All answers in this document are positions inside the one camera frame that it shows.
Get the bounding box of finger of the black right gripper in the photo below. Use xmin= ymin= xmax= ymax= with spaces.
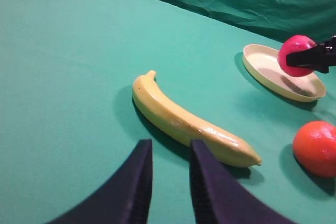
xmin=286 ymin=36 xmax=335 ymax=73

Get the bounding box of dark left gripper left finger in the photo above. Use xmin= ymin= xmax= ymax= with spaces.
xmin=50 ymin=139 xmax=153 ymax=223

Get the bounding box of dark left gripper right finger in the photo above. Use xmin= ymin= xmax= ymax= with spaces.
xmin=190 ymin=140 xmax=293 ymax=224

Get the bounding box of red apple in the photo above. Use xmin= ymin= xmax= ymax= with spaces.
xmin=277 ymin=35 xmax=316 ymax=77

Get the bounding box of pale yellow oval plate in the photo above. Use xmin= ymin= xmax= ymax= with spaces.
xmin=243 ymin=44 xmax=327 ymax=102

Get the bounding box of yellow banana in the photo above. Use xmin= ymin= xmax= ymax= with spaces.
xmin=132 ymin=70 xmax=262 ymax=167

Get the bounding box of orange fruit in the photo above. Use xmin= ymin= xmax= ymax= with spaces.
xmin=292 ymin=121 xmax=335 ymax=177

